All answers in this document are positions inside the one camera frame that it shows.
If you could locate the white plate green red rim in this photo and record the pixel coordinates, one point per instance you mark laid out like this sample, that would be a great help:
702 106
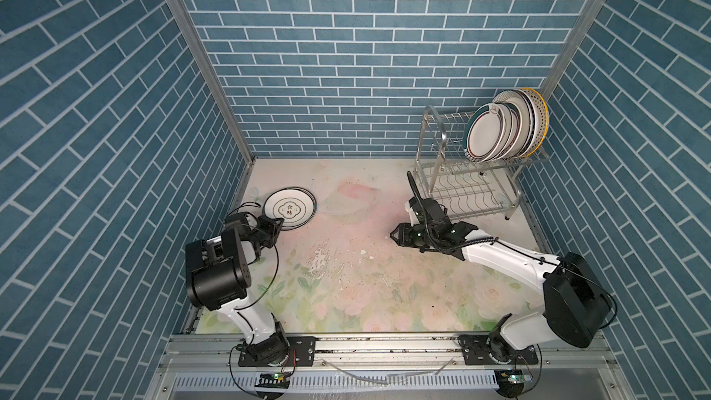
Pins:
484 133

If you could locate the aluminium right corner post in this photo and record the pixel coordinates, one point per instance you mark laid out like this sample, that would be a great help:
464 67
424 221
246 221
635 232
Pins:
573 42

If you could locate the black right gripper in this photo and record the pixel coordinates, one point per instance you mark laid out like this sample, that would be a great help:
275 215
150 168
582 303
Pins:
403 237

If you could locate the aluminium corner post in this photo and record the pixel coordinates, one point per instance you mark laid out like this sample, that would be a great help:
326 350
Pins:
192 38
573 42

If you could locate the white plate ring pattern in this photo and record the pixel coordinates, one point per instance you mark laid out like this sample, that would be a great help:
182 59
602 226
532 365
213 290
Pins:
296 205

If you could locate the left base circuit board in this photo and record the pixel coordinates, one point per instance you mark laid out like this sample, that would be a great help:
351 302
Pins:
273 381

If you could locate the aluminium left corner post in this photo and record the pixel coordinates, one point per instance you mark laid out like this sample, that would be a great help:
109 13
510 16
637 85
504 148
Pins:
192 38

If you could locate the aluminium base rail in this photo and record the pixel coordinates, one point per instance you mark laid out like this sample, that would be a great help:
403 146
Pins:
384 366

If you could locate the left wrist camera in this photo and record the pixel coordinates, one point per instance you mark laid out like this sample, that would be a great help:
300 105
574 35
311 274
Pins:
238 221

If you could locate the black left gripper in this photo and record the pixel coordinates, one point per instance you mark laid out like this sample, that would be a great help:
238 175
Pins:
269 227

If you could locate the base circuit board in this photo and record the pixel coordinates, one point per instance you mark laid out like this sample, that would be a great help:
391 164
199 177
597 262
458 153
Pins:
273 381
511 383

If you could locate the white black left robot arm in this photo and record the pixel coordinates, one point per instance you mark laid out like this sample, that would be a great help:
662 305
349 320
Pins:
218 279

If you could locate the right base circuit board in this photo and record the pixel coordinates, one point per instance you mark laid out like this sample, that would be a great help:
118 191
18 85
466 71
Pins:
511 383

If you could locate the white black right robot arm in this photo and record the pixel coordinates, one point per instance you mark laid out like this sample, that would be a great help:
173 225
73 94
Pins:
575 305

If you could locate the stainless steel dish rack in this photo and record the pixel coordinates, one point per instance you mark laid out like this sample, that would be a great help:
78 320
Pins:
467 189

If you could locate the yellow rimmed rear plate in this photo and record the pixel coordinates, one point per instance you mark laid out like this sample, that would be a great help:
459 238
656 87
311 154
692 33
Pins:
541 119

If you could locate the white plates stack middle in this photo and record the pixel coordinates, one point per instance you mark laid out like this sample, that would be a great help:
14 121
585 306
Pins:
522 125

